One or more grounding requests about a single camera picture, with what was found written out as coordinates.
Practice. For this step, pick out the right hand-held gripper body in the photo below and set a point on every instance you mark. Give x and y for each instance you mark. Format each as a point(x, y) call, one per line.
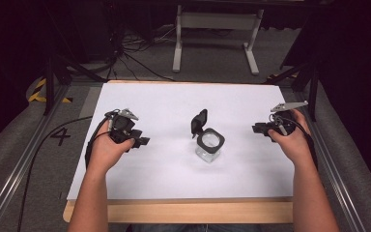
point(285, 124)

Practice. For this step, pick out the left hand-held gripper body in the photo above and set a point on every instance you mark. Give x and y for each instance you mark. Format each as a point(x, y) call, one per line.
point(122, 124)

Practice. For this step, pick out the clear jar with black lid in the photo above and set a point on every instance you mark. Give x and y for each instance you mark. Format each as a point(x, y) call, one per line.
point(210, 150)

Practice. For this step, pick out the person's right hand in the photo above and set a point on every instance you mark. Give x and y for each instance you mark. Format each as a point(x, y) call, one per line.
point(294, 146)

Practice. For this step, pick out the person's left hand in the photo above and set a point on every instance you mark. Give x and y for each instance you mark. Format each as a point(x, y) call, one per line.
point(104, 151)

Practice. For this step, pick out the white table sheet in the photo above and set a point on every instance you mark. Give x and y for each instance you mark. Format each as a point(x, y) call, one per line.
point(161, 175)

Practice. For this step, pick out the black tripod stand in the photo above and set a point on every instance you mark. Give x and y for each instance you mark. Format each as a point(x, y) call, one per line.
point(49, 80)
point(313, 93)

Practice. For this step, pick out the wooden table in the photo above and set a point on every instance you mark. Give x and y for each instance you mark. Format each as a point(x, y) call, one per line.
point(190, 212)

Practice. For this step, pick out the dark curtain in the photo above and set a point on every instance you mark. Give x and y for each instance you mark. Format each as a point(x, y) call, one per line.
point(0, 64)
point(354, 64)

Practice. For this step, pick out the white metal stand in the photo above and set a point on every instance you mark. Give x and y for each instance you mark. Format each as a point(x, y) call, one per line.
point(217, 20)

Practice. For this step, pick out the aluminium rail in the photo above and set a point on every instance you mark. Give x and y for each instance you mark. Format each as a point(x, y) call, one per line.
point(16, 174)
point(338, 180)

